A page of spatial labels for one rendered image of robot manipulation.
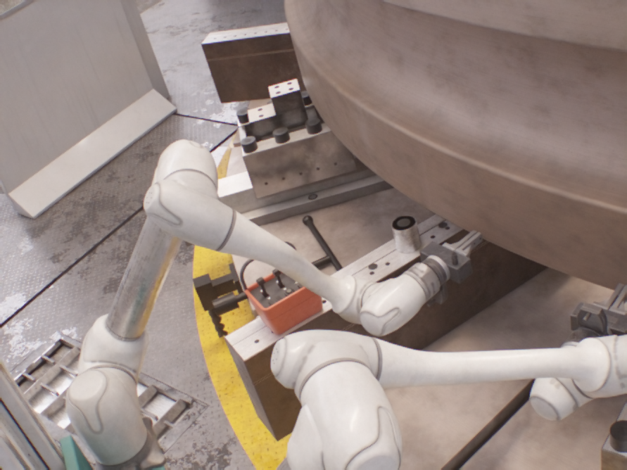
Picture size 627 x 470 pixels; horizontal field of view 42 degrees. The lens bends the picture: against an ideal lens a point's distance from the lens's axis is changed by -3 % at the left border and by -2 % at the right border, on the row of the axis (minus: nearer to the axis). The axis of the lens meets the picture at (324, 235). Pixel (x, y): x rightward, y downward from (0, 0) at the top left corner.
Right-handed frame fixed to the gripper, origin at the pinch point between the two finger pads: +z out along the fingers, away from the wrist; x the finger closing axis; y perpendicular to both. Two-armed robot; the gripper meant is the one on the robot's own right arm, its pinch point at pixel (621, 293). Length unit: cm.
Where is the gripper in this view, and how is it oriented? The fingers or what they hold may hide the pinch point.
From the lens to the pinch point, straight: 197.4
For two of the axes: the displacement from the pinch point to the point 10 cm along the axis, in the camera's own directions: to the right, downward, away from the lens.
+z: 6.1, -5.8, 5.4
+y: 2.3, 7.8, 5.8
